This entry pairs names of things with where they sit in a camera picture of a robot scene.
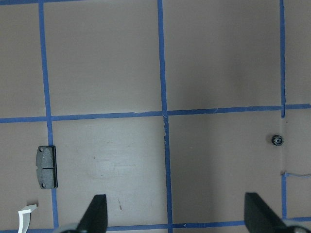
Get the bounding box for small black bearing gear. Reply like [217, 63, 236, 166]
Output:
[271, 134, 284, 147]

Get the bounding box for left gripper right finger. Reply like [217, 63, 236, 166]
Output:
[244, 192, 311, 233]

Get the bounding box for white curved plastic part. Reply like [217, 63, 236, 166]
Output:
[18, 204, 37, 233]

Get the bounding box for black brake pad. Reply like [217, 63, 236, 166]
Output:
[35, 145, 58, 189]

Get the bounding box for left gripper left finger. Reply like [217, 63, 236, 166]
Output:
[58, 194, 108, 233]

